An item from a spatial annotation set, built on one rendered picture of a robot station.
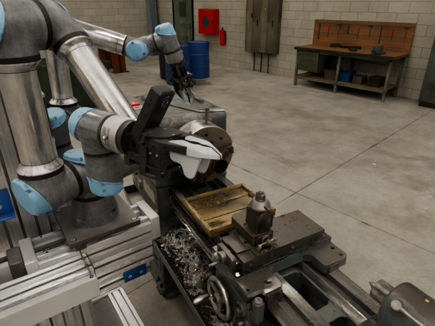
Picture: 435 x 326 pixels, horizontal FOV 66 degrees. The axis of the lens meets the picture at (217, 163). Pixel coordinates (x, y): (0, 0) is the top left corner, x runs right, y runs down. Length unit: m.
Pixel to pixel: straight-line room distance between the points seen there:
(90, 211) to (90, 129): 0.45
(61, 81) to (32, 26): 0.72
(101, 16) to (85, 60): 11.60
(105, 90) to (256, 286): 0.81
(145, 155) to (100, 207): 0.53
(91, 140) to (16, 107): 0.27
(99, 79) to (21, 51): 0.17
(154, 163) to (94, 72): 0.36
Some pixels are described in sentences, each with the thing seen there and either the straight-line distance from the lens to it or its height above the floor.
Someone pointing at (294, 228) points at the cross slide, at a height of 0.97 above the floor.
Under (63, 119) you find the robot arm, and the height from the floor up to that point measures 1.36.
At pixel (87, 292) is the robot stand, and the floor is 1.03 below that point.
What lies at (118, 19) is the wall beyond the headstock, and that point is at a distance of 12.80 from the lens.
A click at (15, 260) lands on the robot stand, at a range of 1.19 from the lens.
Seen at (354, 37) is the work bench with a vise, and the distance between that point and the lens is 8.39.
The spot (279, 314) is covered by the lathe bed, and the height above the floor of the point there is 0.85.
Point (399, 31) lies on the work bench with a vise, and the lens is 8.03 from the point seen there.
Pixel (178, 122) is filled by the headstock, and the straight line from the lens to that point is 1.81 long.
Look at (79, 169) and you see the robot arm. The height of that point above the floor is 1.36.
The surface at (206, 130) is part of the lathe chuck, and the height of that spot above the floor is 1.21.
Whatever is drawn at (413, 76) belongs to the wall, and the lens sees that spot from 8.04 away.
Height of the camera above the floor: 1.80
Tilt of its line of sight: 26 degrees down
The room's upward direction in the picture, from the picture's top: straight up
